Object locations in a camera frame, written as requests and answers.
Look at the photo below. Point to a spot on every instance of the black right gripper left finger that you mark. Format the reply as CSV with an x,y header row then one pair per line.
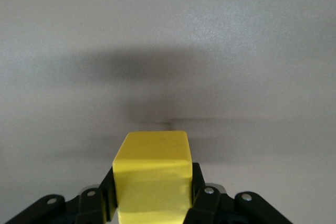
x,y
89,208

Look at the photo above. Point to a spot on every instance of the brown table cover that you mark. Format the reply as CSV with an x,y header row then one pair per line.
x,y
168,37

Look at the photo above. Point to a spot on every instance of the yellow block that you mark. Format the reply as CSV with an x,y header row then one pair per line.
x,y
152,176

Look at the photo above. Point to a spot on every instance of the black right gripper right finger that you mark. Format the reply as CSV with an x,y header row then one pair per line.
x,y
210,208

